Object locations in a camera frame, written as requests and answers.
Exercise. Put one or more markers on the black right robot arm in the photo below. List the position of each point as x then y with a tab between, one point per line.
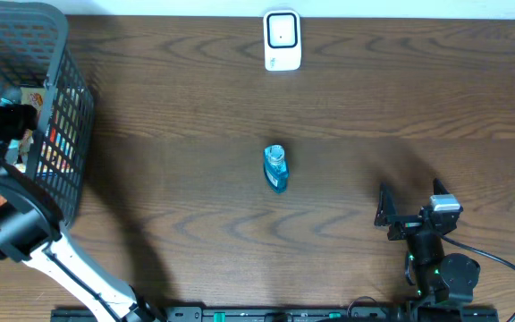
445	282

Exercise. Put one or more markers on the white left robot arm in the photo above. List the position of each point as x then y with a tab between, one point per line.
32	231

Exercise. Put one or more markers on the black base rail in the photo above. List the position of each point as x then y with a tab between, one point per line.
359	313

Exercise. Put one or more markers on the blue mouthwash bottle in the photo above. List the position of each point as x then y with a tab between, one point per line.
276	169

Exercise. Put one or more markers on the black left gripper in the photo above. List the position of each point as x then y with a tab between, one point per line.
7	113

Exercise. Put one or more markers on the yellow snack bag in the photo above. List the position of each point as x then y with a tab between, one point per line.
33	97

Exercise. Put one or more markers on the dark grey plastic basket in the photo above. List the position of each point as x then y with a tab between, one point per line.
34	55

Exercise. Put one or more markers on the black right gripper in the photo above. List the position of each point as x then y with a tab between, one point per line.
387	215

